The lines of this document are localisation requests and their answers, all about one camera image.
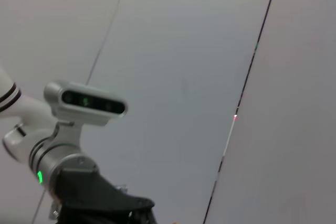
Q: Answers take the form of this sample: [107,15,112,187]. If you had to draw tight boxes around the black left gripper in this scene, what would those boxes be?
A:
[49,167,159,224]

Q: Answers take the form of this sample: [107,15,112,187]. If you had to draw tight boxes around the silver cable plug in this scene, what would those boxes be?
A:
[49,202,61,220]

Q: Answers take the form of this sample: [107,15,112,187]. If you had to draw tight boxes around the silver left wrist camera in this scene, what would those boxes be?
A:
[43,80,129,128]

